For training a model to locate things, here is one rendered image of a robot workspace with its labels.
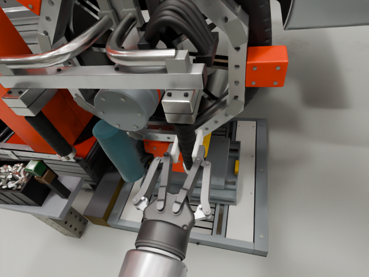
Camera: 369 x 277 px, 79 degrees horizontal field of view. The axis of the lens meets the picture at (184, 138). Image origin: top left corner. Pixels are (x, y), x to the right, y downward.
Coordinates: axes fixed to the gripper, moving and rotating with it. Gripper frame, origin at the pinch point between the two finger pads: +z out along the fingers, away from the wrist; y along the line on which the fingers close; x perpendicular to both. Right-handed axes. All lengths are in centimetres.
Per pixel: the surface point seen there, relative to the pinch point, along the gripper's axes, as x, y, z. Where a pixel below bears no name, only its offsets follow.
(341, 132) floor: -83, 70, 85
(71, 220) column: -69, -72, 1
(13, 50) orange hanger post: 9, -59, 25
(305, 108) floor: -83, 52, 107
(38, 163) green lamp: -17, -52, 2
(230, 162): -68, 4, 45
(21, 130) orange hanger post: -17, -70, 15
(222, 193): -68, 2, 26
